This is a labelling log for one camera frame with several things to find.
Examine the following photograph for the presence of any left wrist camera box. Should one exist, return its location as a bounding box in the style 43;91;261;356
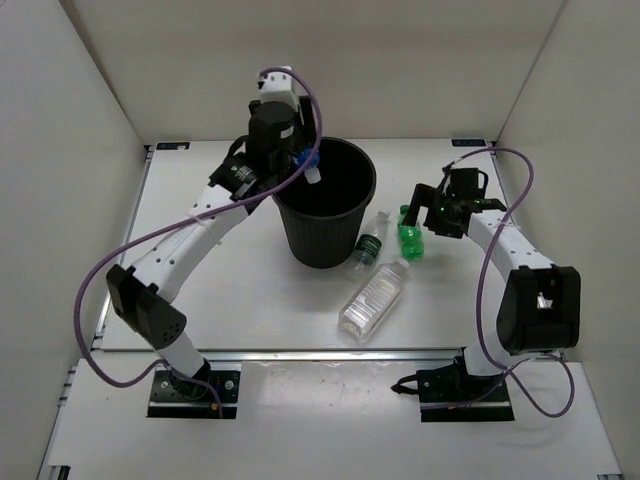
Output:
257;65;299;111

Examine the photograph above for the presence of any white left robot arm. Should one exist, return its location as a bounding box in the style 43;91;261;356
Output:
106;95;317;400

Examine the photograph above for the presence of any blue corner label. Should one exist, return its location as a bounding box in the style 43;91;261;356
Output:
155;142;190;151
451;138;487;148

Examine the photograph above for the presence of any black ribbed plastic bin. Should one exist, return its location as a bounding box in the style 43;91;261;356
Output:
274;137;377;269

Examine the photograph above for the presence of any clear square plastic bottle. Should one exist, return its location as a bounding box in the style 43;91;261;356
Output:
338;258;410;343

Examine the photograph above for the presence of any left blue corner label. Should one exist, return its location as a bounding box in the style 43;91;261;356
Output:
155;142;190;151

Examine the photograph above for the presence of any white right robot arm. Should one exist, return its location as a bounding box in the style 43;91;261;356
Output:
403;184;581;400

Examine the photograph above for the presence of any clear bottle dark green label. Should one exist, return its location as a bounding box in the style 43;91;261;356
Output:
346;211;390;281

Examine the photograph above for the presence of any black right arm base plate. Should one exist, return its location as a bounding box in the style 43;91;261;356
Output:
391;363;515;423

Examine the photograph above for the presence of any clear bottle blue label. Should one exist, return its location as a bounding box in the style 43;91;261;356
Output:
294;148;321;185

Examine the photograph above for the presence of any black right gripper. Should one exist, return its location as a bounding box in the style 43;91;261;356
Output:
404;184;463;240

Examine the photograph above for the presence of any aluminium table edge rail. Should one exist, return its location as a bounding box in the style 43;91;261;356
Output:
201;348;462;363

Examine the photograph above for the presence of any right blue corner label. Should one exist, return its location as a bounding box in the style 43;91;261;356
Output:
451;138;487;148

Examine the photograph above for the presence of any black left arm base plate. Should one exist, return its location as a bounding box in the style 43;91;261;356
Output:
147;363;241;420

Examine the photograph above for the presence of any green plastic soda bottle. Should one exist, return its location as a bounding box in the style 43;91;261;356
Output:
397;205;424;262

